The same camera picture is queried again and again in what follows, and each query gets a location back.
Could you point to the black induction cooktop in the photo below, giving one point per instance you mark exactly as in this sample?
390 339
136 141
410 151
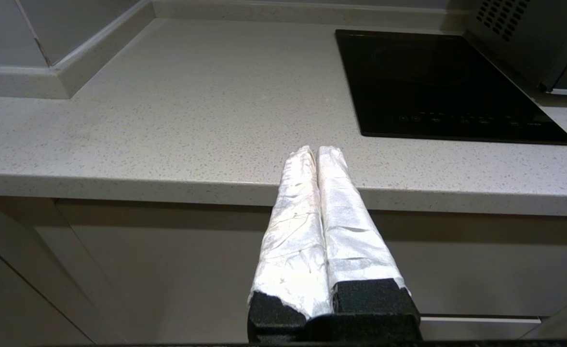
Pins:
433 82

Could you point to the silver microwave oven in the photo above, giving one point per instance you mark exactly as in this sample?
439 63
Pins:
519 33

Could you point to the beige corner cabinet panel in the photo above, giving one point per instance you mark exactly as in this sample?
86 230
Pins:
33 270

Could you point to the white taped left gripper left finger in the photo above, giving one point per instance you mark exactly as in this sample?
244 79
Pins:
293 241

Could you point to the large beige cabinet drawer front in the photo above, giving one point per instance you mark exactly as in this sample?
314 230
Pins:
168 260

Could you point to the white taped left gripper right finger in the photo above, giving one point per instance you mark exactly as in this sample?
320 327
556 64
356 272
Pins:
351 236

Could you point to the small beige cabinet drawer front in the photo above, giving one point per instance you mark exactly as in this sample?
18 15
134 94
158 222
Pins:
481 328

